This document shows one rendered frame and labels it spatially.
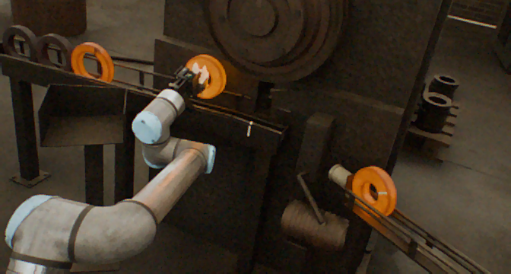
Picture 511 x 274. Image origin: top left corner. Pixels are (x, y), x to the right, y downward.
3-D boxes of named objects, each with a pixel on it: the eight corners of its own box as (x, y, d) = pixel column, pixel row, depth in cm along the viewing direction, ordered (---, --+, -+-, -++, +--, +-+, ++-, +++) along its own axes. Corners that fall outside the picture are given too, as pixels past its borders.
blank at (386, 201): (364, 215, 150) (357, 218, 148) (355, 167, 151) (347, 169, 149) (401, 217, 137) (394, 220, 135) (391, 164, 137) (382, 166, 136)
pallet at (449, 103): (277, 106, 347) (287, 49, 326) (314, 74, 414) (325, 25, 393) (442, 163, 310) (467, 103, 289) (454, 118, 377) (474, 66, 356)
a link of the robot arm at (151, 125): (131, 139, 145) (127, 116, 139) (154, 115, 154) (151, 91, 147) (157, 150, 143) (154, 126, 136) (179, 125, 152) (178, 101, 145)
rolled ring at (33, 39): (32, 30, 194) (38, 28, 196) (-2, 23, 200) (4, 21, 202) (39, 73, 202) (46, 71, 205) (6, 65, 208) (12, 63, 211)
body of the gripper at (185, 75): (202, 70, 156) (182, 90, 148) (203, 90, 161) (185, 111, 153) (182, 64, 158) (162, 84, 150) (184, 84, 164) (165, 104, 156)
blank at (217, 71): (188, 50, 168) (183, 52, 165) (227, 58, 164) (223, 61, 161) (188, 90, 175) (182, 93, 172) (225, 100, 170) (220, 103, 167)
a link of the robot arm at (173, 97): (179, 122, 151) (153, 113, 153) (187, 113, 154) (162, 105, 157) (176, 101, 145) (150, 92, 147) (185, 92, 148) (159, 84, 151)
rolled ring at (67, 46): (68, 38, 188) (74, 36, 191) (31, 32, 194) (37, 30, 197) (74, 82, 196) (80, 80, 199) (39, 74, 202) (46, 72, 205)
